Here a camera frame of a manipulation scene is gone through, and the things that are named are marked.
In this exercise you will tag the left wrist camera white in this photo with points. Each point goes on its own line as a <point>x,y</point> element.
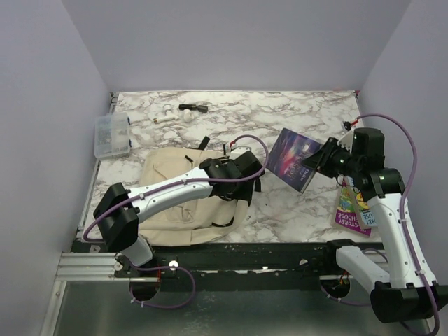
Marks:
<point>237,150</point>

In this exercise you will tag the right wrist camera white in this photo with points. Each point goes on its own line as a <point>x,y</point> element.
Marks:
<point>346,141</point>

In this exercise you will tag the Treehouse book purple cover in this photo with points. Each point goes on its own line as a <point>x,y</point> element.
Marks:
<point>345,215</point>

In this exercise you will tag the dark purple book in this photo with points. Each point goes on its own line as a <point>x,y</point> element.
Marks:
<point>286,156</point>

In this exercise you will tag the clear plastic organizer box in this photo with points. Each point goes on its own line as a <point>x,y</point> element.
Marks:
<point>112,135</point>

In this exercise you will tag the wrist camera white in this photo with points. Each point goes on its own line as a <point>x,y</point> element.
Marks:
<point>237,150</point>
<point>346,141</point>

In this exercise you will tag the black cylindrical tool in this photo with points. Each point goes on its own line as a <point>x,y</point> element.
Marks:
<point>194,107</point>

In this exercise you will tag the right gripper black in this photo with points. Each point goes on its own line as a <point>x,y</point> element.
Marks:
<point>318,159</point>

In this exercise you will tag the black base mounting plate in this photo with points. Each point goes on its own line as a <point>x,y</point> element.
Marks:
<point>225,267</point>

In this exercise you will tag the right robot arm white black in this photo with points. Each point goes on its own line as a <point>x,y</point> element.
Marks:
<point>408,290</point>

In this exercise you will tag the Treehouse book blue cover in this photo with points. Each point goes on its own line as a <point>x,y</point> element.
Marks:
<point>363,213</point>

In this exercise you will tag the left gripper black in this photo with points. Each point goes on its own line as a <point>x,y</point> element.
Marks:
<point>243,194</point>

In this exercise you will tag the small white round cap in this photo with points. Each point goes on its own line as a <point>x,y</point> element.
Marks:
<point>188,115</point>

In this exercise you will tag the white plastic pipe fitting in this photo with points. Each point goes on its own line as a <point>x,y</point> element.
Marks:
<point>168,115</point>

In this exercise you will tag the beige student backpack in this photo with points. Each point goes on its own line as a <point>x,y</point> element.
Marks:
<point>175,200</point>

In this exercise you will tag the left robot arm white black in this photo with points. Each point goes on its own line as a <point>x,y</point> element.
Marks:
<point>117,218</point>

